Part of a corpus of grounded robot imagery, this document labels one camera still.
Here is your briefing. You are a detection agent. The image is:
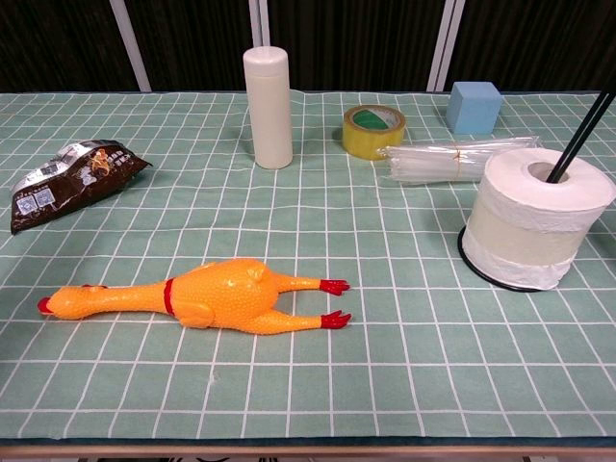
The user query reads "yellow rubber chicken toy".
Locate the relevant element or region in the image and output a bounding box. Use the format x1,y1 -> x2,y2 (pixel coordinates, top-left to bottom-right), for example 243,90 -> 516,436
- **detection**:
38,257 -> 353,336

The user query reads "green checked tablecloth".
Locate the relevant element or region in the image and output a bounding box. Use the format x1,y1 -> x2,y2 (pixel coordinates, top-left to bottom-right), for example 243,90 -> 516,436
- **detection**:
0,90 -> 616,440

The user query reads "black wire paper holder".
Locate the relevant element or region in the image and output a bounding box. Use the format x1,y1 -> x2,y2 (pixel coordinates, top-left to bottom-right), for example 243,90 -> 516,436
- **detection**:
456,89 -> 615,294

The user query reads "blue foam cube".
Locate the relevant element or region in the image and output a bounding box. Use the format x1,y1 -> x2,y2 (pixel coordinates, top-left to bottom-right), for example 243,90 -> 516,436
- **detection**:
445,81 -> 503,136

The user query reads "white cylindrical bottle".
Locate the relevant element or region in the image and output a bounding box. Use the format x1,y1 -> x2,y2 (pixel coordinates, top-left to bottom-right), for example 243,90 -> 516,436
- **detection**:
242,45 -> 295,170

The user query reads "clear plastic straw bundle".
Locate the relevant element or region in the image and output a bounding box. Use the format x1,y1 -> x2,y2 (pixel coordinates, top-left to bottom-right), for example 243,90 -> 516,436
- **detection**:
377,135 -> 541,187

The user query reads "white toilet paper roll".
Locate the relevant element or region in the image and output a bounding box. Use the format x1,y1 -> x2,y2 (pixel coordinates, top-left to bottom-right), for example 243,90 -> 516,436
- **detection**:
461,147 -> 616,291

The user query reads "brown snack bag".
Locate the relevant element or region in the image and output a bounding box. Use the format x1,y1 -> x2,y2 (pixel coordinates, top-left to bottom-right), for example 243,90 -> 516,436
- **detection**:
10,139 -> 153,236

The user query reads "white partition post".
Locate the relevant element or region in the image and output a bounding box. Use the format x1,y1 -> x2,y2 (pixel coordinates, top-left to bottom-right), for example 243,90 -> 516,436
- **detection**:
426,0 -> 469,93
108,0 -> 153,93
248,0 -> 271,50

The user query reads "yellow packing tape roll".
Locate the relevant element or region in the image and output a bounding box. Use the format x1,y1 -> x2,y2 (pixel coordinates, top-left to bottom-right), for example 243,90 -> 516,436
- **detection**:
342,104 -> 406,162

